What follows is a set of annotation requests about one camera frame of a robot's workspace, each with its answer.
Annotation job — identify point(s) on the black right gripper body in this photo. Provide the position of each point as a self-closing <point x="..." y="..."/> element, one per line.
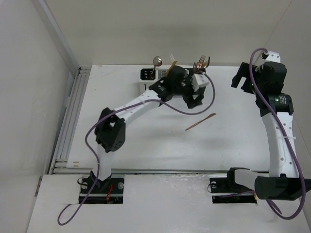
<point x="256" y="75"/>

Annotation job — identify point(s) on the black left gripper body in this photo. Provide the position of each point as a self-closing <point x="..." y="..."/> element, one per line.
<point x="183" y="89"/>

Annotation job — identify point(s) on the gold knife green handle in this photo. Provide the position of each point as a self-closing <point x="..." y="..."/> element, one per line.
<point x="172" y="65"/>

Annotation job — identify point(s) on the small copper fork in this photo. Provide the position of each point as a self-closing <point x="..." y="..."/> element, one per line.
<point x="196" y="67"/>

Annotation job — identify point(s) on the silver spoon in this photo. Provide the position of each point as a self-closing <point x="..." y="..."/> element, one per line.
<point x="157" y="62"/>

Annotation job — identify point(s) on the gold fork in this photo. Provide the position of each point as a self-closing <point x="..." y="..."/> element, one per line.
<point x="203" y="65"/>

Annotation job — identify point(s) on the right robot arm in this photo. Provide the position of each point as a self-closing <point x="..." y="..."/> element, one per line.
<point x="276" y="111"/>

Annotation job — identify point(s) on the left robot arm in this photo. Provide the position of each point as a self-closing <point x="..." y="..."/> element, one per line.
<point x="111" y="127"/>

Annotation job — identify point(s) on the black bin in white caddy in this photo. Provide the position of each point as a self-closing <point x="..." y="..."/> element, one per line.
<point x="147" y="74"/>

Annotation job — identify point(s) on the black utensil caddy frame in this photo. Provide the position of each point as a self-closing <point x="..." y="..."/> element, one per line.
<point x="201" y="90"/>

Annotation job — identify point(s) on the white utensil caddy frame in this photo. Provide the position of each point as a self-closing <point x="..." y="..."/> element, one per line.
<point x="143" y="85"/>

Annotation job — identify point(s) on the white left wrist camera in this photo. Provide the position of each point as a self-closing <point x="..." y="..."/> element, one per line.
<point x="199" y="81"/>

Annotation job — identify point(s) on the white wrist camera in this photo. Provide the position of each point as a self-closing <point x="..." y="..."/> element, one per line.
<point x="199" y="81"/>
<point x="270" y="56"/>

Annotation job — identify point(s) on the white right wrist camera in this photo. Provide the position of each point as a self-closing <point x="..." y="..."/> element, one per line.
<point x="270" y="56"/>

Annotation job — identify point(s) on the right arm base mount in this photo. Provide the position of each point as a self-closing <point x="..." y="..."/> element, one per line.
<point x="226" y="192"/>

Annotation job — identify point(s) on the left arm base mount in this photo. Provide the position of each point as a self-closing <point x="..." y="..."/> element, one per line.
<point x="108" y="192"/>

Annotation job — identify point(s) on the aluminium rail left side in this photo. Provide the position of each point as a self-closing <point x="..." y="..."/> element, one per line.
<point x="73" y="104"/>

